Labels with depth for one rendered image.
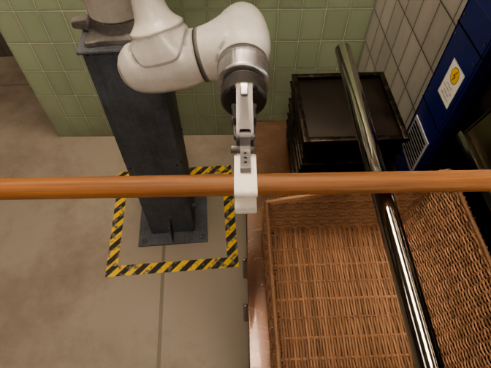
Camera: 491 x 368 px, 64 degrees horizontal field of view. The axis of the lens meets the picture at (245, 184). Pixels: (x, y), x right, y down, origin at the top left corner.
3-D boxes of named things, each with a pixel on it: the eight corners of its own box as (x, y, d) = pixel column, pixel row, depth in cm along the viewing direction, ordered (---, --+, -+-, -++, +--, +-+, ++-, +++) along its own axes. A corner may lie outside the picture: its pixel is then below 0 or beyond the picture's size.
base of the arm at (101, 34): (80, 12, 115) (74, -7, 110) (156, 9, 116) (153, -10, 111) (69, 49, 104) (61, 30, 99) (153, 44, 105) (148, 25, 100)
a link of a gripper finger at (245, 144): (250, 144, 55) (250, 129, 52) (250, 172, 52) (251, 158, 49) (240, 144, 55) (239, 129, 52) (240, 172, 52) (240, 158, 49)
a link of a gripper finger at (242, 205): (234, 170, 57) (234, 173, 57) (234, 211, 52) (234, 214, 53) (255, 169, 57) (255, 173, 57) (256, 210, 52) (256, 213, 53)
